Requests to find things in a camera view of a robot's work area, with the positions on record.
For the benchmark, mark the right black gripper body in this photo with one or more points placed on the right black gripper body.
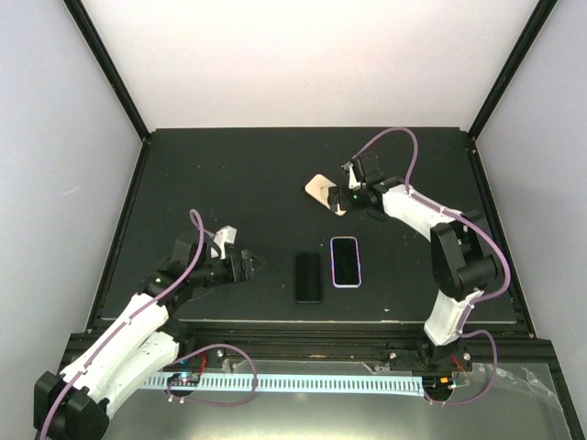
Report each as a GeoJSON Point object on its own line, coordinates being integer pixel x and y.
{"type": "Point", "coordinates": [348, 203]}

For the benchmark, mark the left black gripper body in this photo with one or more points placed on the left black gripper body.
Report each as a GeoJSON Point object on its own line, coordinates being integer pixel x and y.
{"type": "Point", "coordinates": [242, 276]}

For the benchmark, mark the beige phone case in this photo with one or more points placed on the beige phone case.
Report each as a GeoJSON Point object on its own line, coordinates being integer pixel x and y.
{"type": "Point", "coordinates": [318, 188]}

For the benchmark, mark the black phone case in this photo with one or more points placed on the black phone case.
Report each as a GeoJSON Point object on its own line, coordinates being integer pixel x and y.
{"type": "Point", "coordinates": [308, 278]}

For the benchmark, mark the lavender phone case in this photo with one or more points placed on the lavender phone case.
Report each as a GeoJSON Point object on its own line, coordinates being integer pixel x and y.
{"type": "Point", "coordinates": [346, 285]}

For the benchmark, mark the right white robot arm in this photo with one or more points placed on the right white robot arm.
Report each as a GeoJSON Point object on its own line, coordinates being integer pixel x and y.
{"type": "Point", "coordinates": [467, 265]}

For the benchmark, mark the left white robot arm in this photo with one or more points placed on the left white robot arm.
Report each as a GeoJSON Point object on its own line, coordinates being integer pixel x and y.
{"type": "Point", "coordinates": [80, 401]}

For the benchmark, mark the left circuit board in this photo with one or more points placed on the left circuit board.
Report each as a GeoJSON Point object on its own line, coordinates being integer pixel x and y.
{"type": "Point", "coordinates": [183, 379]}

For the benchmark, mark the circuit board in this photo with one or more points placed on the circuit board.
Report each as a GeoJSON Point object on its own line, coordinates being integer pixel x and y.
{"type": "Point", "coordinates": [447, 382]}
{"type": "Point", "coordinates": [183, 379]}

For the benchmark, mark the right circuit board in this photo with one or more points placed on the right circuit board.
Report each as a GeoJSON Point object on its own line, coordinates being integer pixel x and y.
{"type": "Point", "coordinates": [447, 382]}

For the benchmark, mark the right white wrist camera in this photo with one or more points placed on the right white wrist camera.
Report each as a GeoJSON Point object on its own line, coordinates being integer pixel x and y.
{"type": "Point", "coordinates": [355, 177]}

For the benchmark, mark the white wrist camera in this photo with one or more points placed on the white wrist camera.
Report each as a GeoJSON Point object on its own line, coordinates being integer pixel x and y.
{"type": "Point", "coordinates": [355, 177]}
{"type": "Point", "coordinates": [224, 238]}

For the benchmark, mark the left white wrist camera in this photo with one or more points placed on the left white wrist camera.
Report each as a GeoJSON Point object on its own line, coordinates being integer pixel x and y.
{"type": "Point", "coordinates": [224, 238]}

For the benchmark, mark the light blue cable duct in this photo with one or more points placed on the light blue cable duct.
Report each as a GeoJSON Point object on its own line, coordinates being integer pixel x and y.
{"type": "Point", "coordinates": [288, 383]}

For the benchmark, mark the black front rail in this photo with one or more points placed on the black front rail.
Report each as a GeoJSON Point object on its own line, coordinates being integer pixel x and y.
{"type": "Point", "coordinates": [335, 341]}

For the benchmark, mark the right black frame post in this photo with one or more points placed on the right black frame post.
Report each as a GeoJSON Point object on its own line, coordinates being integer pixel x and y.
{"type": "Point", "coordinates": [522, 46]}

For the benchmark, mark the black frame post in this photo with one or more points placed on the black frame post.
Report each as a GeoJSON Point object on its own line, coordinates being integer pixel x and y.
{"type": "Point", "coordinates": [101, 54]}
{"type": "Point", "coordinates": [522, 46]}

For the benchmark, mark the left black frame post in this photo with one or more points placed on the left black frame post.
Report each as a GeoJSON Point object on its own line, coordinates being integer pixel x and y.
{"type": "Point", "coordinates": [101, 54]}

